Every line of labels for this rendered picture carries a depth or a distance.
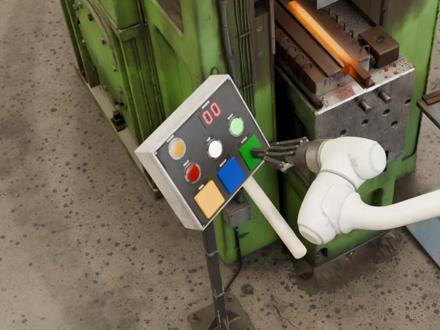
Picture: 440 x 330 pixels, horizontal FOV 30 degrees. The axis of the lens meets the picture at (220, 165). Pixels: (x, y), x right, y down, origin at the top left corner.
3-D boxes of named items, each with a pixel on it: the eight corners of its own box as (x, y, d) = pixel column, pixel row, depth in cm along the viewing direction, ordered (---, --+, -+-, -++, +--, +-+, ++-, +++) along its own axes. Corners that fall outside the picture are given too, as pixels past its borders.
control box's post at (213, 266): (229, 326, 312) (202, 139, 229) (220, 331, 311) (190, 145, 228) (224, 319, 314) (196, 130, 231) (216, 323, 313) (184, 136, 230)
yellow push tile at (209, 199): (225, 200, 227) (212, 180, 224) (209, 218, 224) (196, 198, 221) (221, 199, 229) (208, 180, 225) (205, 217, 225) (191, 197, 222)
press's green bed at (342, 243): (391, 230, 334) (403, 156, 298) (313, 271, 324) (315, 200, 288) (317, 143, 366) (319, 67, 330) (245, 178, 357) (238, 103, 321)
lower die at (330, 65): (368, 73, 263) (370, 54, 257) (315, 97, 258) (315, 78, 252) (298, 2, 288) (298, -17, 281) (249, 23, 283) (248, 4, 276)
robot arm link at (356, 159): (329, 128, 210) (307, 169, 205) (378, 128, 198) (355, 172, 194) (351, 152, 216) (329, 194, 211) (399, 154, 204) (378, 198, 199)
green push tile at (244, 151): (266, 153, 237) (254, 133, 233) (251, 171, 234) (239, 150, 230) (262, 153, 238) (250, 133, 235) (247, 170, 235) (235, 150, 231)
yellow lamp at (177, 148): (188, 154, 218) (186, 143, 214) (172, 161, 216) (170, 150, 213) (183, 146, 219) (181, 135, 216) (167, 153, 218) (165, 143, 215)
